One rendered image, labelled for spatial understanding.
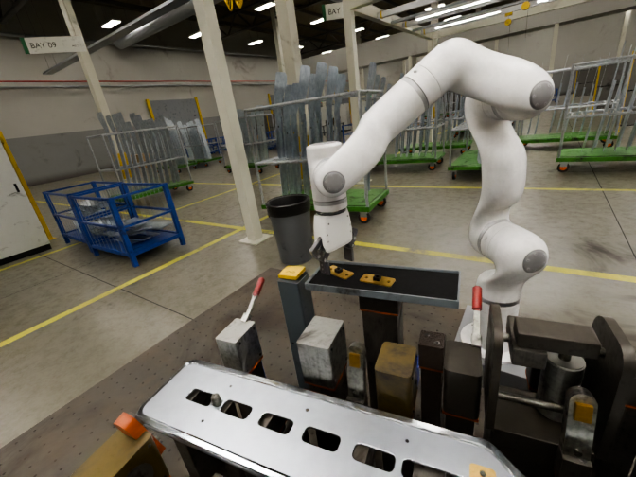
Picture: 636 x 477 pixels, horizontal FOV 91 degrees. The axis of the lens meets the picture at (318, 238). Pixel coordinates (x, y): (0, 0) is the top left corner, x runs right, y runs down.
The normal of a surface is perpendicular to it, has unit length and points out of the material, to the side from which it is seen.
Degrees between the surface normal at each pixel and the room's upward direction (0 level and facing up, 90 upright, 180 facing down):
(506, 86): 73
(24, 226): 90
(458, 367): 0
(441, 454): 0
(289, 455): 0
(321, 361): 90
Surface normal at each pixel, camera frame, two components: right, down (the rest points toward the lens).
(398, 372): -0.13, -0.92
